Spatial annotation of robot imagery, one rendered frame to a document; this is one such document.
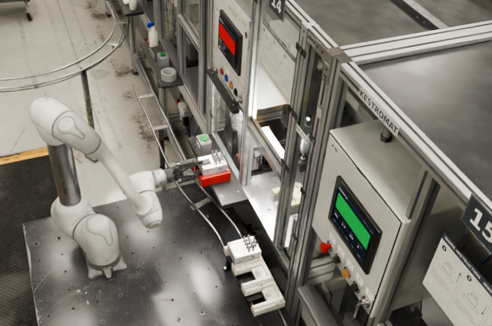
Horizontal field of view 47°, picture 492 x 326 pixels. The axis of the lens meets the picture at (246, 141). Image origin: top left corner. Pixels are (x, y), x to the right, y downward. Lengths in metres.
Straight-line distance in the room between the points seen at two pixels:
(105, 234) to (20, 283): 1.18
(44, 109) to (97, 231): 0.61
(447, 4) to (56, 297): 2.07
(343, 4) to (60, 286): 1.77
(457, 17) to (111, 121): 3.22
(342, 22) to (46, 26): 4.52
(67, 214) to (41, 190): 1.50
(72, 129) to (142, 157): 2.15
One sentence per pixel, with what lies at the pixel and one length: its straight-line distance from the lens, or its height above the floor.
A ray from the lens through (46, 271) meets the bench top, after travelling 2.92.
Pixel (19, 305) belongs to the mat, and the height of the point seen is 0.01.
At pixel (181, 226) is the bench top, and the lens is 3.00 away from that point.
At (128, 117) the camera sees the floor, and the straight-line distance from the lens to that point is 4.80.
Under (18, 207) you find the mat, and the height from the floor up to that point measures 0.01.
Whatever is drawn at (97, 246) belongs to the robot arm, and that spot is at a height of 0.88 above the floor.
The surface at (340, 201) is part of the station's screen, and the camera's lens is 1.86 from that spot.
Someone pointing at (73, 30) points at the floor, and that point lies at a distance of 6.07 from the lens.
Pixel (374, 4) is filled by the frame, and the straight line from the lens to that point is 2.18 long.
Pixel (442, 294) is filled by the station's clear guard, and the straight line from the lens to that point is 1.63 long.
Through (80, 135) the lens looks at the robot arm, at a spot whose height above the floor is 1.48.
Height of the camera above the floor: 2.94
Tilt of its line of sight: 40 degrees down
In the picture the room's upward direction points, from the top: 4 degrees clockwise
